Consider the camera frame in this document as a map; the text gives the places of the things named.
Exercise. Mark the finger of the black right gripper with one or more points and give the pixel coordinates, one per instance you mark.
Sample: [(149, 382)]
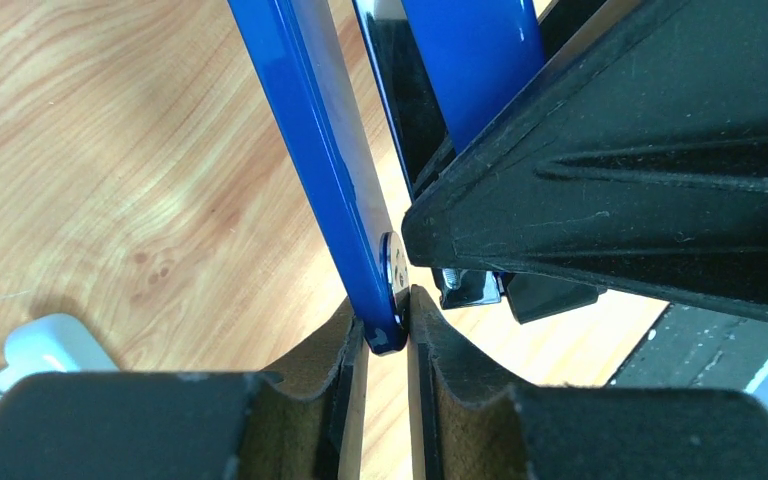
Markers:
[(637, 159)]

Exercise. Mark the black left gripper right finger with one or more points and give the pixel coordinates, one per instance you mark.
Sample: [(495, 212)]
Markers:
[(472, 418)]

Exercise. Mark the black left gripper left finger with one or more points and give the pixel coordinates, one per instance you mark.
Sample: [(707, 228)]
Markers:
[(301, 417)]

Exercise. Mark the light blue white stapler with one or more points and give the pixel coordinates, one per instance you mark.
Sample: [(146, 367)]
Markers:
[(56, 342)]

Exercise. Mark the blue black stapler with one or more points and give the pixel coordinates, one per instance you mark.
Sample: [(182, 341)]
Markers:
[(443, 70)]

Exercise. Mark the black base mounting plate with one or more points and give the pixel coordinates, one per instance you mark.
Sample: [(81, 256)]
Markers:
[(689, 347)]

